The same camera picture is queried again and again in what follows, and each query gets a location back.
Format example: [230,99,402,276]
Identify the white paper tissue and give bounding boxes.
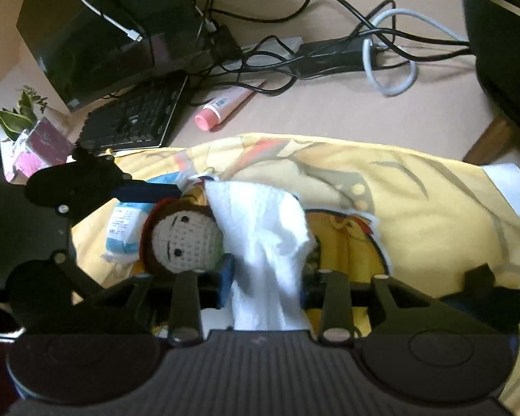
[206,181,314,331]

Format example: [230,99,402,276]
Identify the blue white tissue pack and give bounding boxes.
[102,172,187,265]

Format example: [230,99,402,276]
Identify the black keyboard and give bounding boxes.
[78,70,189,153]

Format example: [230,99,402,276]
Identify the dark red box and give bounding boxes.
[11,118,74,179]

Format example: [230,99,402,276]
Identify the pink cosmetic tube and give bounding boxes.
[194,79,265,131]

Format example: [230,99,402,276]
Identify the yellow printed cloth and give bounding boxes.
[68,131,520,416]

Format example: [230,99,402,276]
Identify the small green plant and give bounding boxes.
[0,86,49,142]

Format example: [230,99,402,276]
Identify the black tablet screen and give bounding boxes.
[17,0,208,111]

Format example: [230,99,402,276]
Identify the black power adapter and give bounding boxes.
[290,38,364,77]

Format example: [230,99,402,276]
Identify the black round appliance wooden legs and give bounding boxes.
[462,0,520,165]

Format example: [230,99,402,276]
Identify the white charging cable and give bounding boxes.
[53,0,146,43]

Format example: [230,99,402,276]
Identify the grey white looped cable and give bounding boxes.
[361,7,467,97]

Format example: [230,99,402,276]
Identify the black cables bundle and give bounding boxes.
[172,0,474,107]

